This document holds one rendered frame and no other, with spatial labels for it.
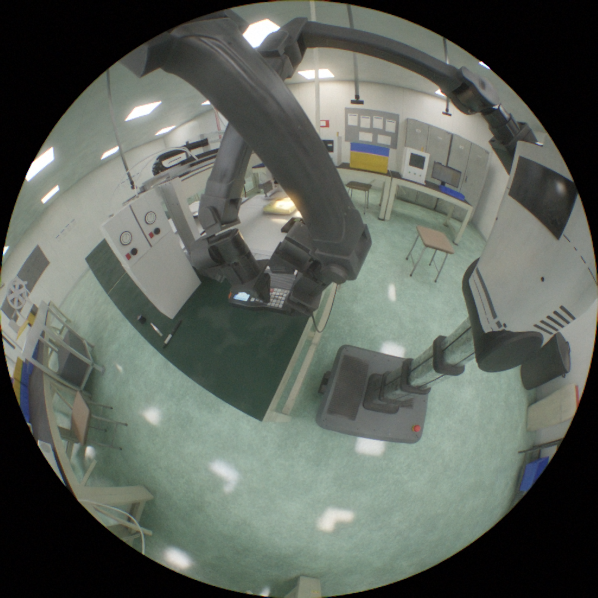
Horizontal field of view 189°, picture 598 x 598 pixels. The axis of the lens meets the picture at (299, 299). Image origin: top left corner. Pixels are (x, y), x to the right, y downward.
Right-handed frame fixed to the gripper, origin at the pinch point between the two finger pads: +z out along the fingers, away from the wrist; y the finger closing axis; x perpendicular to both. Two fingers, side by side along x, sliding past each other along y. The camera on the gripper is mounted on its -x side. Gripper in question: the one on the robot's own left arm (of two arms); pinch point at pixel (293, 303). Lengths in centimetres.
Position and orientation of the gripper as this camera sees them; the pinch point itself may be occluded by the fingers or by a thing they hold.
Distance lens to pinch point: 47.4
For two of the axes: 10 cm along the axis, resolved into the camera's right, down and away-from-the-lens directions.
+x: 8.6, 4.6, 2.1
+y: -2.6, 7.6, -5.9
